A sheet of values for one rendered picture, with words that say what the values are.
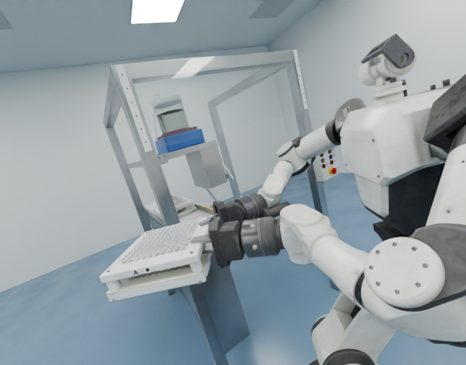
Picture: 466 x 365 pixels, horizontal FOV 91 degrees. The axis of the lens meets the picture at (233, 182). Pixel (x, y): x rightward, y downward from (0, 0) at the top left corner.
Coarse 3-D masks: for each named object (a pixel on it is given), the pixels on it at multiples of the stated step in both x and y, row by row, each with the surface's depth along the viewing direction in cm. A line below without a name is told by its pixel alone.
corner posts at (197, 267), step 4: (192, 264) 51; (196, 264) 52; (200, 264) 52; (192, 268) 52; (196, 268) 52; (200, 268) 52; (192, 272) 52; (196, 272) 52; (116, 280) 55; (108, 284) 54; (112, 284) 54; (116, 284) 55; (120, 284) 56; (112, 288) 54; (116, 288) 55
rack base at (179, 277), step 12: (204, 264) 55; (156, 276) 56; (168, 276) 54; (180, 276) 53; (192, 276) 52; (204, 276) 52; (120, 288) 55; (132, 288) 54; (144, 288) 53; (156, 288) 53; (168, 288) 53
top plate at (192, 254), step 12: (204, 228) 65; (180, 252) 54; (192, 252) 52; (120, 264) 57; (132, 264) 55; (144, 264) 53; (156, 264) 52; (168, 264) 52; (180, 264) 51; (108, 276) 53; (120, 276) 53; (132, 276) 53
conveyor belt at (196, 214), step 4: (148, 204) 227; (152, 204) 222; (156, 204) 217; (148, 208) 211; (152, 208) 207; (192, 212) 159; (196, 212) 157; (200, 212) 154; (204, 212) 152; (184, 216) 156; (188, 216) 154; (192, 216) 151; (196, 216) 149; (200, 216) 146; (204, 216) 144; (208, 216) 142; (180, 220) 149; (184, 220) 147; (188, 220) 145
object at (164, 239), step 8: (152, 232) 71; (160, 232) 69; (168, 232) 68; (176, 232) 65; (184, 232) 63; (144, 240) 66; (152, 240) 65; (160, 240) 62; (168, 240) 61; (176, 240) 60; (144, 248) 60; (152, 248) 58; (160, 248) 57
